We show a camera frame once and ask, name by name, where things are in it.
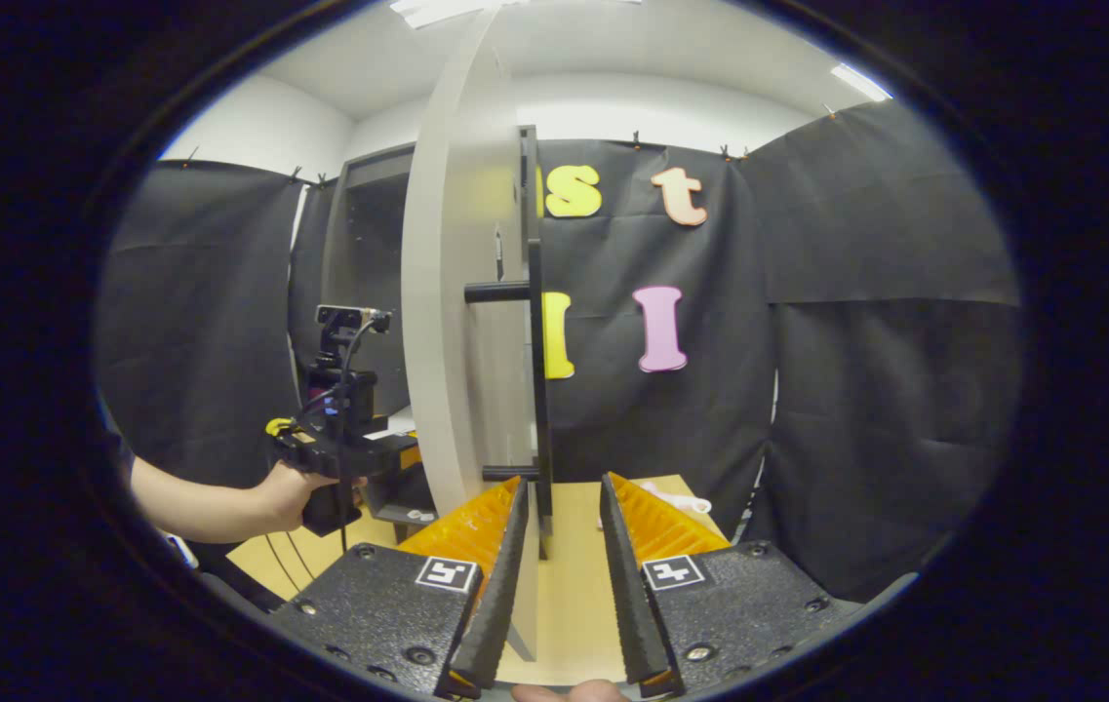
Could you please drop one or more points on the grey cabinet door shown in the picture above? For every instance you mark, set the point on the grey cabinet door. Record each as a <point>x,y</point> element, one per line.
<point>437,341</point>

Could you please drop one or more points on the black backdrop cloth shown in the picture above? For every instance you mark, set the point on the black backdrop cloth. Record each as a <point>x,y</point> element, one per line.
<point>856,390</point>

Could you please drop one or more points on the dark grey cabinet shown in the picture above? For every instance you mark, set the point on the dark grey cabinet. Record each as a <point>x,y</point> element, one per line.
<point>369,244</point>

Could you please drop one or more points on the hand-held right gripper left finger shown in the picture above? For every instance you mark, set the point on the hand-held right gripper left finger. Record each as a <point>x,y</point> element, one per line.
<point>378,614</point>

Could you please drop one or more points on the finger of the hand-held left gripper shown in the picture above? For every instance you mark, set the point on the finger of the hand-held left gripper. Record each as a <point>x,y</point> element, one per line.
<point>388,456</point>

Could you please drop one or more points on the long ceiling light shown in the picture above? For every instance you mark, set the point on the long ceiling light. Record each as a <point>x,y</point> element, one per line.
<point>861,83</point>
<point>447,10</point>

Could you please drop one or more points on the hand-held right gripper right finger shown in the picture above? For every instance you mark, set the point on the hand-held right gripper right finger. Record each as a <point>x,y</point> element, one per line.
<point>739,604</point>

